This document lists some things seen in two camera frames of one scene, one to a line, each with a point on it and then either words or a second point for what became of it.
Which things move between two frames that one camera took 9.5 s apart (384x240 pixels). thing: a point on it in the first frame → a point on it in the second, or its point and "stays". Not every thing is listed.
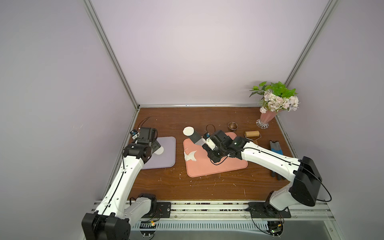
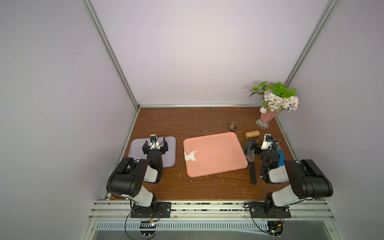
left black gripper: x=155 y=144 → x=162 y=150
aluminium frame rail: x=233 y=212 stays
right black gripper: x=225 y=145 → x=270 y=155
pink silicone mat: x=203 y=165 stays
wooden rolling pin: x=253 y=135 stays
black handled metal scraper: x=196 y=139 → x=249 y=154
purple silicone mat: x=167 y=159 stays
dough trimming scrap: x=190 y=156 stays
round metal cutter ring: x=232 y=125 stays
